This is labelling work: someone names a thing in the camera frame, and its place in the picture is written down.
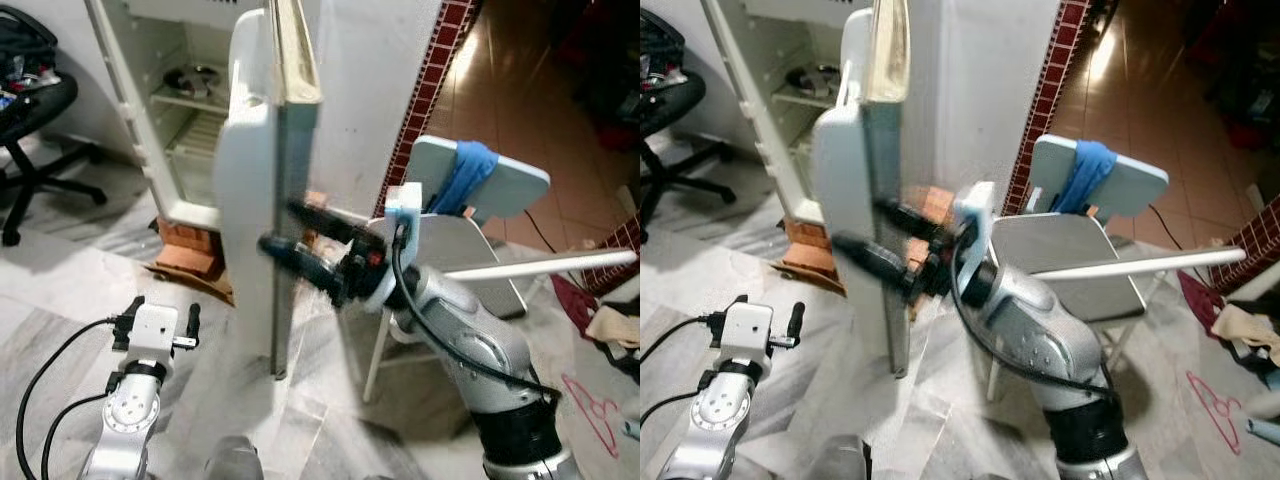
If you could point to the beige cloth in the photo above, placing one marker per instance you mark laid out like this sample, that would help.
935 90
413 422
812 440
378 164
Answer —
612 328
1245 335

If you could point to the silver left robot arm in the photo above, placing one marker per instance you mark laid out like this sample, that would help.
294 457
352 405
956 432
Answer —
715 420
130 420

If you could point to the pink clothes hanger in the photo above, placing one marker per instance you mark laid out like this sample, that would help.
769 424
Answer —
572 381
1197 379

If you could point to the red cloth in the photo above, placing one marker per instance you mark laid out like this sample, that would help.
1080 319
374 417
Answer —
1198 295
572 298

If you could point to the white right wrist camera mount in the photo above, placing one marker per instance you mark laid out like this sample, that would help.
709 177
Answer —
978 205
405 205

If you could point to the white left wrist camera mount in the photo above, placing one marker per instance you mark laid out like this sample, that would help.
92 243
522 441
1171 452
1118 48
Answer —
155 330
745 330

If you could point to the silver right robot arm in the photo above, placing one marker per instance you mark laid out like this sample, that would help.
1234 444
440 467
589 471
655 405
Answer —
1040 340
470 350

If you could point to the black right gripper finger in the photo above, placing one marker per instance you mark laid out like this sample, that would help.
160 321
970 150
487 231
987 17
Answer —
912 220
325 222
300 262
875 262

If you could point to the white fridge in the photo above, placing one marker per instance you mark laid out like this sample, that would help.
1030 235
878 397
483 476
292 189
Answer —
752 100
128 100

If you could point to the grey folding chair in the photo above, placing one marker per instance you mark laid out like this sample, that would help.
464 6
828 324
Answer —
1130 185
510 190

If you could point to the white fridge door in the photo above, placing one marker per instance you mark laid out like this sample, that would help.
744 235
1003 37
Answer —
850 200
255 200

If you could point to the black office chair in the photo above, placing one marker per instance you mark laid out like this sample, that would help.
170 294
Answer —
665 105
30 110

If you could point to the orange brick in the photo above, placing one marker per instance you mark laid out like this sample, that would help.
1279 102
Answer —
808 245
322 205
190 240
925 205

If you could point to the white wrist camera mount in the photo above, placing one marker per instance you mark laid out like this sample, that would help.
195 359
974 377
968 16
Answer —
155 330
405 205
978 205
745 330

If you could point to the blue cloth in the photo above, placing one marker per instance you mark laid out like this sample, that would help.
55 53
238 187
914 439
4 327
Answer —
1090 170
470 170

